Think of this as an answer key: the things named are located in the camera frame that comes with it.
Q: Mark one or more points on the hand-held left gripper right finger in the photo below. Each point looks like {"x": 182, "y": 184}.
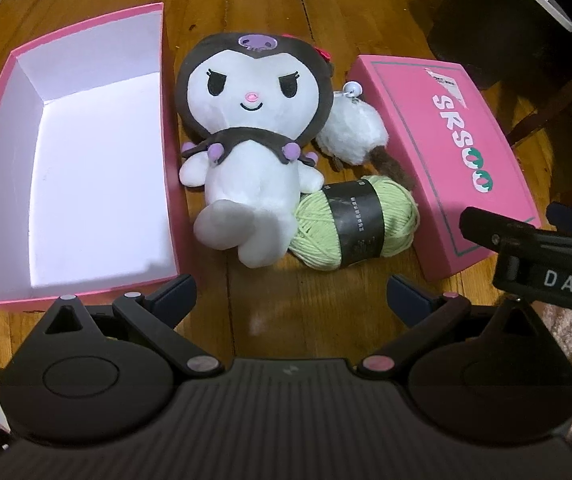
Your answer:
{"x": 408, "y": 296}

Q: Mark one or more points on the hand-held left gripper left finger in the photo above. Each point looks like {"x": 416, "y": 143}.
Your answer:
{"x": 174, "y": 294}

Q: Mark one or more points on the pink box lid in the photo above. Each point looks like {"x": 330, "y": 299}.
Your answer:
{"x": 431, "y": 160}

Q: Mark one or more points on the green yarn ball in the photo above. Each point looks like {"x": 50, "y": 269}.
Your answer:
{"x": 316, "y": 225}

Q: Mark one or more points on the pink cardboard box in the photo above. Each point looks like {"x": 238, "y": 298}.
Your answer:
{"x": 90, "y": 160}

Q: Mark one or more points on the white and grey plush doll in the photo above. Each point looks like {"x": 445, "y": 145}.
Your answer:
{"x": 251, "y": 110}

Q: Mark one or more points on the wooden desktop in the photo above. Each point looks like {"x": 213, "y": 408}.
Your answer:
{"x": 266, "y": 5}

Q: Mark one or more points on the dark chair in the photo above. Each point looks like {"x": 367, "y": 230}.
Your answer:
{"x": 526, "y": 60}

